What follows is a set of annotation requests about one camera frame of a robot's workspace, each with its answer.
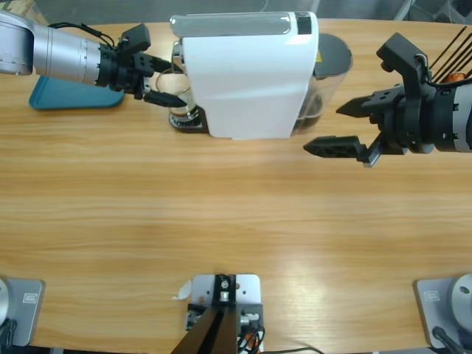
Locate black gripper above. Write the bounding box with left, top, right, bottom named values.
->
left=302, top=83, right=458, bottom=170
left=96, top=43, right=185, bottom=109

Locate clear glass cup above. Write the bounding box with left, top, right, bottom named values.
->
left=154, top=71, right=202, bottom=122

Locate white capsule coffee machine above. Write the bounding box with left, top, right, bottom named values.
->
left=168, top=10, right=354, bottom=142

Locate teal plastic tray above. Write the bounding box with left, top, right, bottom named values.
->
left=28, top=75, right=125, bottom=111

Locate black capsule holder stand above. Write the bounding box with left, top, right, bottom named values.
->
left=428, top=25, right=472, bottom=83

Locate wooden pallet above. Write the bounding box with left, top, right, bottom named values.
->
left=0, top=0, right=47, bottom=25

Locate white tape strip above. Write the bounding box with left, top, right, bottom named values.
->
left=170, top=279, right=193, bottom=302

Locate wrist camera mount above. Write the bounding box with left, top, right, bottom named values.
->
left=375, top=32, right=435, bottom=99
left=117, top=23, right=152, bottom=55

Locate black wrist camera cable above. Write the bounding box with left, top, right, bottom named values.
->
left=415, top=54, right=472, bottom=89
left=47, top=21, right=121, bottom=49

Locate white metal frame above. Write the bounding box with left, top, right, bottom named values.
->
left=392, top=0, right=420, bottom=21

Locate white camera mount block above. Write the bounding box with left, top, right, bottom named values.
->
left=183, top=273, right=265, bottom=354

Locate thin black cable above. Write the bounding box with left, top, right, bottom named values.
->
left=263, top=345, right=327, bottom=354

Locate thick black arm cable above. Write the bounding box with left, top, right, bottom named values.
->
left=0, top=319, right=18, bottom=347
left=431, top=326, right=468, bottom=354

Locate black and orange cable bundle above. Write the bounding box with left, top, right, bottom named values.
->
left=235, top=324, right=266, bottom=353

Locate dark camera post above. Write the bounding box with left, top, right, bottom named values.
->
left=172, top=273, right=237, bottom=354

